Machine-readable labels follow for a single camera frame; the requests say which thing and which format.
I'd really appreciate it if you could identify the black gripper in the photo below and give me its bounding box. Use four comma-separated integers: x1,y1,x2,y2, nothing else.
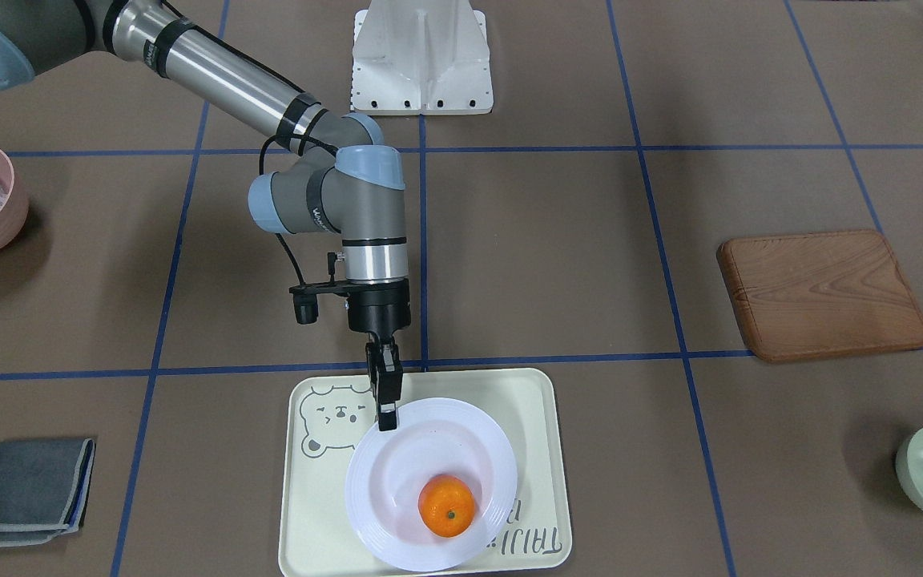
345,279,411,432

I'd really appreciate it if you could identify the white round plate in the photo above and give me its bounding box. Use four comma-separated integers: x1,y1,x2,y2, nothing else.
345,397,518,573

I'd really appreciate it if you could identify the orange fruit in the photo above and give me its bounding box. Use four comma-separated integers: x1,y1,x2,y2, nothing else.
417,474,478,539

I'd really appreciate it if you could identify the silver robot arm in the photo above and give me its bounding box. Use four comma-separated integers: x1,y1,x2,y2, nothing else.
0,1,411,431

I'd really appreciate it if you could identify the cream bear tray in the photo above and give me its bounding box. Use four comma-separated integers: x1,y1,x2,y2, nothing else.
277,368,574,576

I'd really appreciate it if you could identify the folded grey cloth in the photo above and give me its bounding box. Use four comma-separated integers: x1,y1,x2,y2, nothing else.
0,438,96,549

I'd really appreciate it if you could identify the brown wooden cutting board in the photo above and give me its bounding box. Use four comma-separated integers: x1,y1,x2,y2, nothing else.
715,229,923,364

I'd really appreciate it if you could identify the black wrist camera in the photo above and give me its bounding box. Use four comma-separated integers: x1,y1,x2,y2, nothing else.
288,279,348,325

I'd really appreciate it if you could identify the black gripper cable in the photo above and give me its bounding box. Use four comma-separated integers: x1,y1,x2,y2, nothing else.
260,135,339,281

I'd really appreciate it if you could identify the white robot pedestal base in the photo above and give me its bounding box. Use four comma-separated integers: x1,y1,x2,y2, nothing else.
349,1,494,116

